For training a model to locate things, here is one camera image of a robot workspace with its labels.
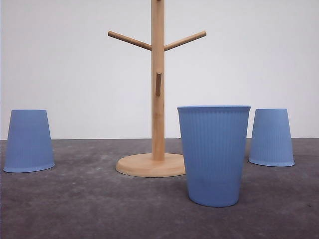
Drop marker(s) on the blue ribbed cup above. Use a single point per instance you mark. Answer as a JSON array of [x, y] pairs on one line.
[[214, 143], [271, 143], [29, 142]]

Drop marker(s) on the wooden cup tree stand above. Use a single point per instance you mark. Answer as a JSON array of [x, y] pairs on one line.
[[157, 163]]

